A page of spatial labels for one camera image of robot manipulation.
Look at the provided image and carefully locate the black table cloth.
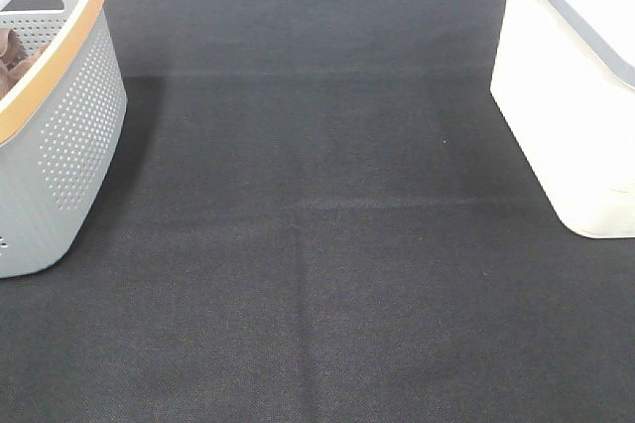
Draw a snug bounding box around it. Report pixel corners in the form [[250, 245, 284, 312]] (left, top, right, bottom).
[[1, 0, 634, 422]]

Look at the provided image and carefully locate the grey perforated laundry basket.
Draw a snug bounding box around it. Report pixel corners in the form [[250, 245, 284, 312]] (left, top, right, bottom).
[[1, 0, 127, 278]]

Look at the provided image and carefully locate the white storage bin grey rim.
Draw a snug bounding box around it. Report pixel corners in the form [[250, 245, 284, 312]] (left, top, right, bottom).
[[490, 0, 634, 238]]

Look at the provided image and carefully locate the brown towel in basket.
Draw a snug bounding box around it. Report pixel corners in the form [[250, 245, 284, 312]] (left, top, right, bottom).
[[0, 28, 48, 98]]

